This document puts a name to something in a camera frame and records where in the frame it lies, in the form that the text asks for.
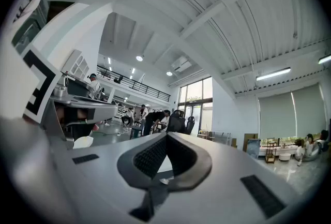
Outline grey roller blind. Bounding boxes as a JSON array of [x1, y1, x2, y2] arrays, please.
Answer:
[[258, 92, 297, 139], [291, 83, 327, 136]]

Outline glass entrance door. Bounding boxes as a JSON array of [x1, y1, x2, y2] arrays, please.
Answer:
[[178, 76, 213, 136]]

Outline small wooden shelf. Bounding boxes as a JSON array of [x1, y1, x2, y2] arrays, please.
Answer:
[[264, 137, 278, 165]]

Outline black mezzanine railing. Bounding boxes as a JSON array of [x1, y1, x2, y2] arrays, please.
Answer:
[[96, 65, 172, 102]]

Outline white arched cabinet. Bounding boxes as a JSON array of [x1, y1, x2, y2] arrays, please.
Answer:
[[61, 49, 91, 80]]

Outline white metal frame table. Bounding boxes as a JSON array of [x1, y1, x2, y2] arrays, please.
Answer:
[[211, 130, 231, 145]]

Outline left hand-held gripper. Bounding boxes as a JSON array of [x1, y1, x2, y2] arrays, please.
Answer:
[[0, 0, 119, 151]]

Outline white ceiling air conditioner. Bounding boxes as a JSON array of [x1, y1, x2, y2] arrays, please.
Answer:
[[170, 55, 192, 73]]

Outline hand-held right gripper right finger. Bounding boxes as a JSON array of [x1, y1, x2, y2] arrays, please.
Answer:
[[154, 131, 299, 224]]

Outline large black office chair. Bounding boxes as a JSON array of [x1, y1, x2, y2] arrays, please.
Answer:
[[166, 109, 187, 135]]

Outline framed blue painting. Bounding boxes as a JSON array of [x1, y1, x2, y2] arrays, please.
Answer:
[[246, 138, 261, 159]]

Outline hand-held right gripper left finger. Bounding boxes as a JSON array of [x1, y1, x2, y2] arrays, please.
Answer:
[[58, 131, 169, 224]]

